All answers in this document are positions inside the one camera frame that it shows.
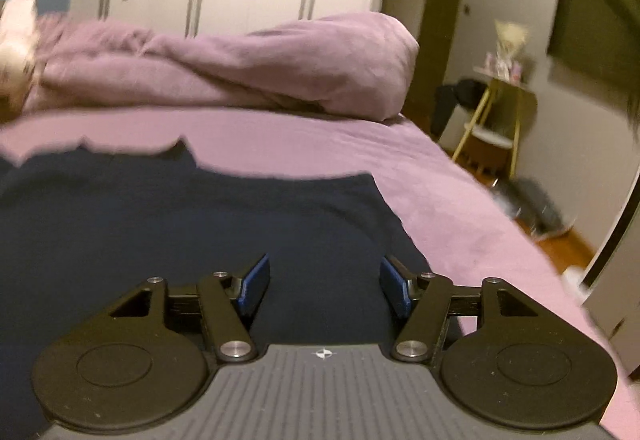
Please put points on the dark navy zip jacket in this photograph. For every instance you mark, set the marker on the dark navy zip jacket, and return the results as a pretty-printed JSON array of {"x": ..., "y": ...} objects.
[{"x": 150, "y": 220}]

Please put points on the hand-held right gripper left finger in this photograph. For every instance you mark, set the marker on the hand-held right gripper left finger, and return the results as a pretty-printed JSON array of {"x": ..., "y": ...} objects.
[{"x": 252, "y": 285}]

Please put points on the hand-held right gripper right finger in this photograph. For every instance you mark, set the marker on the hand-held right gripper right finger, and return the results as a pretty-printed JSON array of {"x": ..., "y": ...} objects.
[{"x": 395, "y": 285}]

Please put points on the bed with pink sheet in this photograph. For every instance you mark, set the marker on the bed with pink sheet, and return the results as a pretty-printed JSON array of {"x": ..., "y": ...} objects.
[{"x": 450, "y": 180}]

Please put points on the dark clothes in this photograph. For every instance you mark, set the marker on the dark clothes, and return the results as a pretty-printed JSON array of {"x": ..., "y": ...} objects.
[{"x": 457, "y": 98}]

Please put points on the small white round object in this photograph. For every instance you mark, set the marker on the small white round object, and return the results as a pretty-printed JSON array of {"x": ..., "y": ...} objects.
[{"x": 571, "y": 277}]

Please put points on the wall-mounted television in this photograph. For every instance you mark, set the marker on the wall-mounted television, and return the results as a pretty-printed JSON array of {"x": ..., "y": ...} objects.
[{"x": 590, "y": 30}]

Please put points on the white plush toy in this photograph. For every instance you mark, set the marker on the white plush toy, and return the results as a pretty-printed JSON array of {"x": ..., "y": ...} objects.
[{"x": 17, "y": 65}]

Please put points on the side table with gold legs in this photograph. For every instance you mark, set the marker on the side table with gold legs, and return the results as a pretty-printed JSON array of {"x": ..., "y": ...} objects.
[{"x": 505, "y": 88}]

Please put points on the grey drawer cabinet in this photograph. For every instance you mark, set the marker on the grey drawer cabinet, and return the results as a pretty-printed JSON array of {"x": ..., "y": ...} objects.
[{"x": 617, "y": 280}]

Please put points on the purple duvet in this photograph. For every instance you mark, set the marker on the purple duvet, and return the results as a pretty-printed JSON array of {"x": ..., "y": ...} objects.
[{"x": 225, "y": 65}]

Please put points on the plastic bag with dark clothes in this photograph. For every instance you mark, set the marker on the plastic bag with dark clothes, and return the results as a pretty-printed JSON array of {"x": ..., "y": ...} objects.
[{"x": 532, "y": 205}]

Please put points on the round brown basket white lid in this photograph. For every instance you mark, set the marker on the round brown basket white lid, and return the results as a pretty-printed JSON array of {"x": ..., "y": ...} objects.
[{"x": 492, "y": 153}]

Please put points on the wrapped flower bouquet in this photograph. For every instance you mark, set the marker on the wrapped flower bouquet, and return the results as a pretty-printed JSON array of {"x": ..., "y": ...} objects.
[{"x": 507, "y": 45}]

